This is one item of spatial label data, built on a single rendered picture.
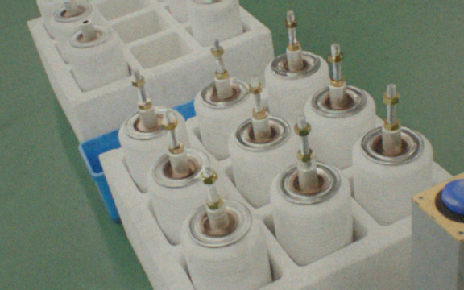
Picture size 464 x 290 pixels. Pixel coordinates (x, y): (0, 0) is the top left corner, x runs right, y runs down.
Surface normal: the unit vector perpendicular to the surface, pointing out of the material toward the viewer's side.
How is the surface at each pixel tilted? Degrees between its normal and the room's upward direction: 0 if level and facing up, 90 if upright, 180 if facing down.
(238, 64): 90
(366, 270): 90
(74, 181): 0
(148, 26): 90
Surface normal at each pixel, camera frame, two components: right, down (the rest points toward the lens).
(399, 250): 0.43, 0.50
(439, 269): -0.89, 0.37
